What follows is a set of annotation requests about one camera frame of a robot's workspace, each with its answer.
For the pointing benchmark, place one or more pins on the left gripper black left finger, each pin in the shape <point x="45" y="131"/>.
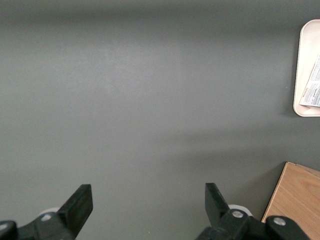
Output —
<point x="78" y="206"/>

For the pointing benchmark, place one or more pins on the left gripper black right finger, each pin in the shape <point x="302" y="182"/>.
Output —
<point x="217" y="207"/>

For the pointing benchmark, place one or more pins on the white rectangular tray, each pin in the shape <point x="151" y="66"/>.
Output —
<point x="303" y="75"/>

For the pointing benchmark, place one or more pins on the light wooden board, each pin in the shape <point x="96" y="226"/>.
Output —
<point x="297" y="197"/>

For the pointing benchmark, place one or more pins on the printed paper box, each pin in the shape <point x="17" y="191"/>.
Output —
<point x="314" y="90"/>

